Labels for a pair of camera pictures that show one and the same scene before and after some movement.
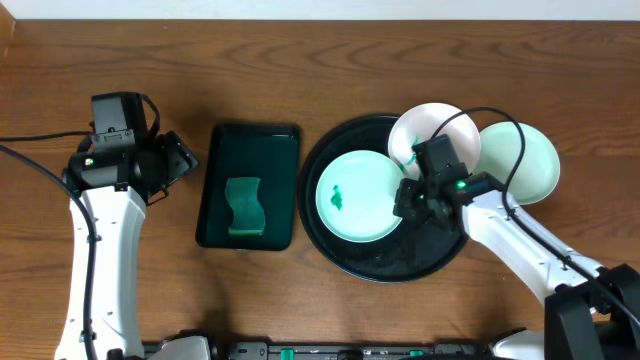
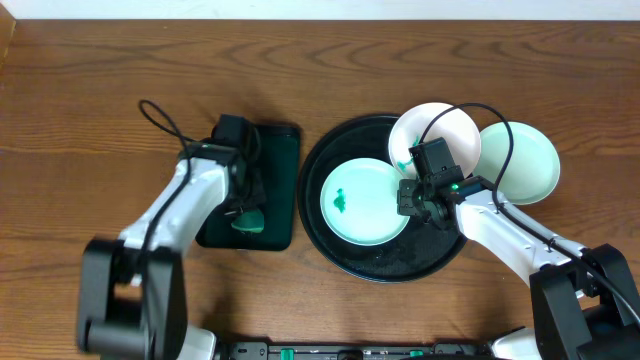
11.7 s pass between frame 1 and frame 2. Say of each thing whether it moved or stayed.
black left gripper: moved
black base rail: stayed
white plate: stayed
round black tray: stayed
